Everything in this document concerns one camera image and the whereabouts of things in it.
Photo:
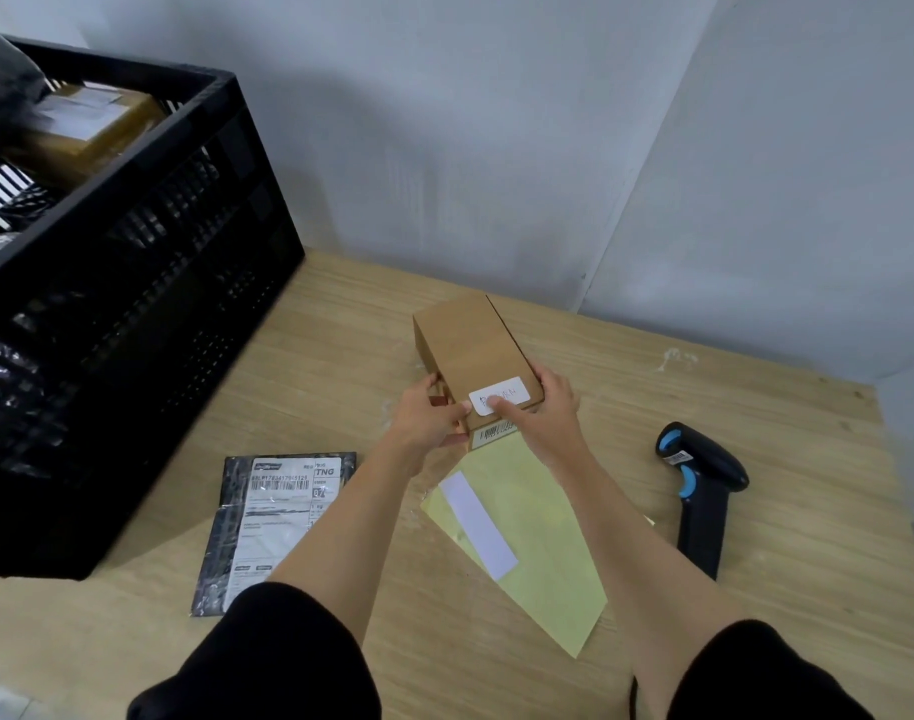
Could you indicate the person's right hand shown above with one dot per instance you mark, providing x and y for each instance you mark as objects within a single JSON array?
[{"x": 550, "y": 431}]

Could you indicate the person's left hand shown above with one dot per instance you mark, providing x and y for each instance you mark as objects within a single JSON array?
[{"x": 423, "y": 423}]

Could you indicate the small white return sticker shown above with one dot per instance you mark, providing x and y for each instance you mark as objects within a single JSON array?
[{"x": 494, "y": 389}]

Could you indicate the cardboard box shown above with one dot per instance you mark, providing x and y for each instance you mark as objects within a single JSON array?
[{"x": 464, "y": 344}]

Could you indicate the white label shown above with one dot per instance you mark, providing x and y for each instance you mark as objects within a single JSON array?
[{"x": 479, "y": 528}]

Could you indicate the yellow sticker backing sheet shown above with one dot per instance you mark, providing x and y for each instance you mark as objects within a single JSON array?
[{"x": 547, "y": 562}]

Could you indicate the small black parcel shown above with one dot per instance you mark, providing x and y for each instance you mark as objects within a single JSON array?
[{"x": 224, "y": 532}]

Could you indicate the black plastic crate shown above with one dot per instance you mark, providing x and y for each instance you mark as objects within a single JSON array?
[{"x": 202, "y": 329}]

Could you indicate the yellow taped parcel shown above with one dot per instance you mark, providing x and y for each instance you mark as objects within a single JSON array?
[{"x": 89, "y": 134}]

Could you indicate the large black parcel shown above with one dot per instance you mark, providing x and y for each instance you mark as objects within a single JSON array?
[{"x": 3, "y": 89}]

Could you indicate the person's left forearm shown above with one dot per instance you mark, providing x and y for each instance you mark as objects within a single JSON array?
[{"x": 344, "y": 539}]

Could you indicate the person's right forearm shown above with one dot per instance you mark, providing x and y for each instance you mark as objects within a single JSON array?
[{"x": 644, "y": 577}]

